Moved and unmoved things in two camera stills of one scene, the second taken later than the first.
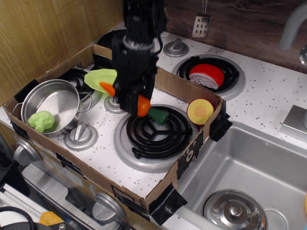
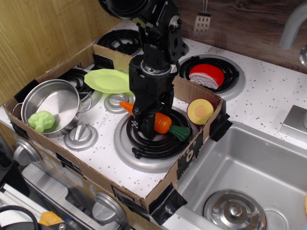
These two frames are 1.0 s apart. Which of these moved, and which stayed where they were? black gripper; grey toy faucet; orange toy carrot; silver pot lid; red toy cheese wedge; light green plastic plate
Moved: black gripper; orange toy carrot
Stayed: grey toy faucet; light green plastic plate; silver pot lid; red toy cheese wedge
